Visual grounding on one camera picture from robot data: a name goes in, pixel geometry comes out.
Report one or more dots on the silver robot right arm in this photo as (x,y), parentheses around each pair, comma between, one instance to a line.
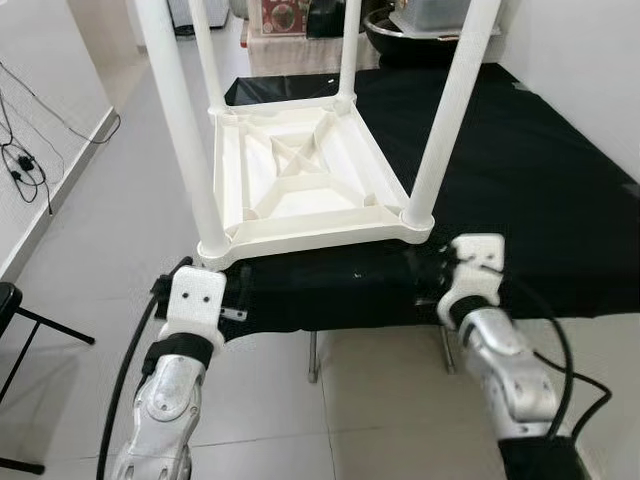
(520,380)

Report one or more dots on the grey metal table leg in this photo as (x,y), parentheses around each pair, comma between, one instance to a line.
(447,352)

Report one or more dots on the black table cloth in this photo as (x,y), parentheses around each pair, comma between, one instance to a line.
(540,180)

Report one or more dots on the small grey tape piece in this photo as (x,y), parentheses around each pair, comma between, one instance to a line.
(524,86)

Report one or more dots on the black round bowl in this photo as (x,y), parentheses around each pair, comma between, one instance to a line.
(400,50)

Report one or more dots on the beige patterned bench cloth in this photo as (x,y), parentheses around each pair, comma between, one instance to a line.
(290,55)

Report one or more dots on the small black plug adapter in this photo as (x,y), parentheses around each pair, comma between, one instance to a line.
(24,160)

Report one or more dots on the clear plastic storage box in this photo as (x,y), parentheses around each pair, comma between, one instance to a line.
(430,15)

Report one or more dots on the black plastic bag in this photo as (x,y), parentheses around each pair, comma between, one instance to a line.
(323,18)

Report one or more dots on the red printed carton box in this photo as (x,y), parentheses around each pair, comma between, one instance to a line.
(282,15)

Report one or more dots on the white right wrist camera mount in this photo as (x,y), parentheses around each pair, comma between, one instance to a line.
(475,265)

